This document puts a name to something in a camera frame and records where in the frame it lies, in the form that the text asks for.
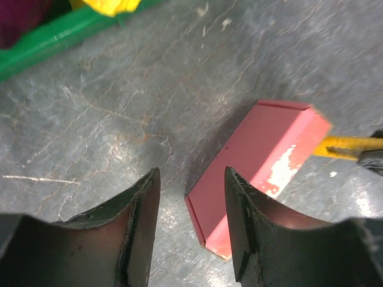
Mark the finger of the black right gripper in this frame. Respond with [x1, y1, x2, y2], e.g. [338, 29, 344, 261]
[357, 130, 382, 175]

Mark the purple onion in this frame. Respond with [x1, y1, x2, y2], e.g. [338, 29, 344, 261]
[1, 0, 53, 50]

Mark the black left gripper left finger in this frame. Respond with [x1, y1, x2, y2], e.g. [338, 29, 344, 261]
[1, 168, 161, 286]

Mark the pink express box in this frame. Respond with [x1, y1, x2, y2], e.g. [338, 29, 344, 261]
[185, 99, 331, 260]

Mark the green plastic crate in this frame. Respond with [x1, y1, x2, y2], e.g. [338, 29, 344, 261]
[1, 1, 160, 81]

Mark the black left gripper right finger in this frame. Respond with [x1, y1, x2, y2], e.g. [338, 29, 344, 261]
[224, 167, 382, 286]

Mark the yellow napa cabbage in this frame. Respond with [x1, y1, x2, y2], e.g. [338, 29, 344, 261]
[69, 0, 141, 17]

